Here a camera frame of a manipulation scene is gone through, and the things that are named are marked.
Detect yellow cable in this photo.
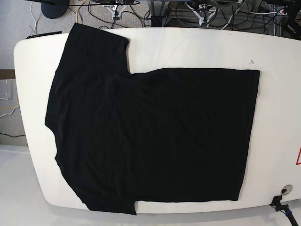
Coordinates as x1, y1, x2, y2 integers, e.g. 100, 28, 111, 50
75, 0, 87, 24

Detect black clamp with cable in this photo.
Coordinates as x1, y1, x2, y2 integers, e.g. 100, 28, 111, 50
270, 195, 299, 226

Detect aluminium frame post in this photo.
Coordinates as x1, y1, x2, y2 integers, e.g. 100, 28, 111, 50
147, 0, 170, 27

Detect black floor cable bundle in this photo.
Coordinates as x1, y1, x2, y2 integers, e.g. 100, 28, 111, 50
174, 0, 283, 31

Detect black flat bar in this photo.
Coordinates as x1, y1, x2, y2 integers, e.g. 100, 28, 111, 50
26, 31, 62, 39

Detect white cable left floor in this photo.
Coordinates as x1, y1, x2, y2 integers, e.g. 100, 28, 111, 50
0, 79, 19, 117

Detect black T-shirt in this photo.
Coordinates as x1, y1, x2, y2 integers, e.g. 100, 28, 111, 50
45, 24, 260, 215

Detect round dark stand base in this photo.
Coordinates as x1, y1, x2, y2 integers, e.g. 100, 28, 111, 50
41, 0, 70, 19

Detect red warning triangle sticker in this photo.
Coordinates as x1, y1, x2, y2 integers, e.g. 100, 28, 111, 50
296, 148, 301, 165

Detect silver table grommet right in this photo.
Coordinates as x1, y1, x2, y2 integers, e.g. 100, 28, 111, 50
281, 185, 293, 196

